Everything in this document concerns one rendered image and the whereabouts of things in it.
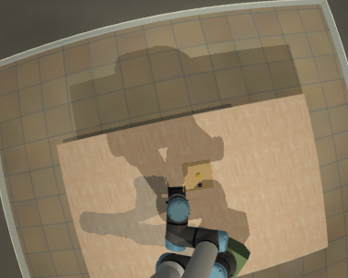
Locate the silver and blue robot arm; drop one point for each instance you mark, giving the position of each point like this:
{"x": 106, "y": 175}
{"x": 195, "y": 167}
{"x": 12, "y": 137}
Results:
{"x": 204, "y": 260}

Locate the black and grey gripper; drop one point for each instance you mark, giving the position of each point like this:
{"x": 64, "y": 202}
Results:
{"x": 176, "y": 190}

